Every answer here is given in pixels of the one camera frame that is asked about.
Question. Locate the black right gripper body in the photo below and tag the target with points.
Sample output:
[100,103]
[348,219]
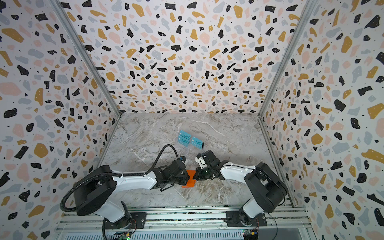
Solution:
[199,173]

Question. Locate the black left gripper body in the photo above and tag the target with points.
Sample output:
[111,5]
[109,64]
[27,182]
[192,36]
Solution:
[182,179]

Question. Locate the orange card holder wallet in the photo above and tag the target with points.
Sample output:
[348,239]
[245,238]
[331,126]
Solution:
[191,181]

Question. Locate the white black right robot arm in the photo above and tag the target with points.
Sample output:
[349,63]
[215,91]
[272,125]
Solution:
[267,189]

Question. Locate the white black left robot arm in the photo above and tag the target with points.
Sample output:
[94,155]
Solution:
[93,193]

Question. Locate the teal VIP card right upper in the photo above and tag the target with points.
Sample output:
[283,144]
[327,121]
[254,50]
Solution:
[197,143]

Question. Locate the teal vip card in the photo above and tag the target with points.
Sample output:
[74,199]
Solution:
[185,135]
[197,143]
[184,141]

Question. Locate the teal VIP card left lower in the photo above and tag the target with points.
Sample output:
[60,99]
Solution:
[184,141]

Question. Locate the clear acrylic card display stand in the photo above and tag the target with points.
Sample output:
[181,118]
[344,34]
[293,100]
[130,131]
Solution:
[203,150]

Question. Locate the teal VIP card left upper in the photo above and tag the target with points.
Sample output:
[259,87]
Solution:
[185,135]

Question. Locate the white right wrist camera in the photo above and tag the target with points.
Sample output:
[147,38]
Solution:
[200,161]

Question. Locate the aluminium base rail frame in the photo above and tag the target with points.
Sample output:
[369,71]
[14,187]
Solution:
[211,223]

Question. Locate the aluminium corner post right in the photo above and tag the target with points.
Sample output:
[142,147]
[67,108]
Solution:
[306,14]

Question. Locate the aluminium corner post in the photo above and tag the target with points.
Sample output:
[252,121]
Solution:
[65,21]
[306,14]

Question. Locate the aluminium corner post left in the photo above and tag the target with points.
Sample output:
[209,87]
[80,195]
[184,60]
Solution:
[65,21]

